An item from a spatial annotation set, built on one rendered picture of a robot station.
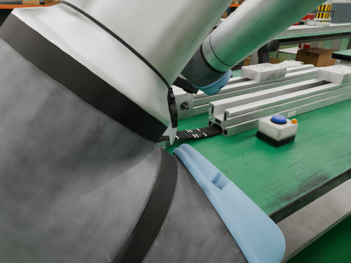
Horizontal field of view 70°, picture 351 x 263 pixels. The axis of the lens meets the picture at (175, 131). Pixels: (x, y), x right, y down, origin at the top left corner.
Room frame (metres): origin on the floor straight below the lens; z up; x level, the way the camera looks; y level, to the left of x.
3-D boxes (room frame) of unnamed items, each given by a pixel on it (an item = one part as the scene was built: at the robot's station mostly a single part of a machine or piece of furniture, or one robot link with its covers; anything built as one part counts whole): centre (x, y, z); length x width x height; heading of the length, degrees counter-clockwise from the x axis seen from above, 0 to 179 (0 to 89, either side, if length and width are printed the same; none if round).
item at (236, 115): (0.93, -0.48, 0.82); 0.80 x 0.10 x 0.09; 120
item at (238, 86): (1.09, -0.38, 0.82); 0.80 x 0.10 x 0.09; 120
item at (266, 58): (1.33, -0.43, 0.89); 0.20 x 0.08 x 0.22; 32
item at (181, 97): (0.86, -0.01, 0.83); 0.12 x 0.09 x 0.10; 30
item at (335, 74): (1.05, -0.70, 0.87); 0.16 x 0.11 x 0.07; 120
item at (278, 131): (0.68, -0.30, 0.81); 0.10 x 0.08 x 0.06; 30
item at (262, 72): (1.09, -0.38, 0.87); 0.16 x 0.11 x 0.07; 120
